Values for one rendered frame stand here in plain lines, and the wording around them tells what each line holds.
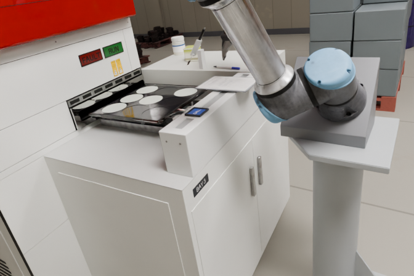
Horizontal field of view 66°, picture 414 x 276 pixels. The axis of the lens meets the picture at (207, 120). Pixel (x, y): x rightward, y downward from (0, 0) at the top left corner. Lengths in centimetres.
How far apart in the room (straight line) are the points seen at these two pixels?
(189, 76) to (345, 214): 85
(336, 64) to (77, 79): 97
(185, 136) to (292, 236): 117
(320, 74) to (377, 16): 229
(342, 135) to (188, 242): 56
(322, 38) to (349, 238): 224
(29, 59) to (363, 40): 265
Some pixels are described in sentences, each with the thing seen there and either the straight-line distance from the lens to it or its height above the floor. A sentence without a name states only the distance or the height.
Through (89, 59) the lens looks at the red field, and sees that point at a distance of 142.
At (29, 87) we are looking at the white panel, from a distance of 128.
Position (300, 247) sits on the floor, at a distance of 185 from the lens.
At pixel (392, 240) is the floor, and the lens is 197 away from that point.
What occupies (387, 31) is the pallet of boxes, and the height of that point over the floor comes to 72.
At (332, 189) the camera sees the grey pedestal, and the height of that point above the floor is 65.
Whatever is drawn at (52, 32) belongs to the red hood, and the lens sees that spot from 127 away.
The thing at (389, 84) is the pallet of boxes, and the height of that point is 25.
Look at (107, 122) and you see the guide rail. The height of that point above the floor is 84.
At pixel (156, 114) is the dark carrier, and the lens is 120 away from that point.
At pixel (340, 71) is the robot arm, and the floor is 108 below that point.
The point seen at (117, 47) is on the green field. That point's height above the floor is 110.
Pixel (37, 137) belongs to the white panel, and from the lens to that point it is 131.
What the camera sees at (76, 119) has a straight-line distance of 138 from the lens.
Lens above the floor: 134
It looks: 24 degrees down
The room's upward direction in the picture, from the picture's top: 9 degrees counter-clockwise
